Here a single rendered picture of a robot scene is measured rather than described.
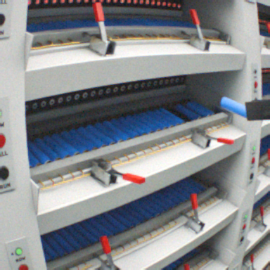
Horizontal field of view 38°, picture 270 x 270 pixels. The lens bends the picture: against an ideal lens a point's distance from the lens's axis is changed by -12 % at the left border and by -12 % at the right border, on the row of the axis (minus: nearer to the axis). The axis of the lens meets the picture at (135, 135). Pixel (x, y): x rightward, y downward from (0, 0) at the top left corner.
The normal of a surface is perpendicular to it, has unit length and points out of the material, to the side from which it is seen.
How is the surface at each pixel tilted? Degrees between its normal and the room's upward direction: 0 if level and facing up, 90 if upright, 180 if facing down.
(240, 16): 90
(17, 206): 90
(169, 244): 19
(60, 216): 109
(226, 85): 90
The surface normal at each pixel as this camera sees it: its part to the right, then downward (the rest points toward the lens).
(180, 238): 0.23, -0.87
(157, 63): 0.70, 0.47
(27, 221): 0.74, 0.16
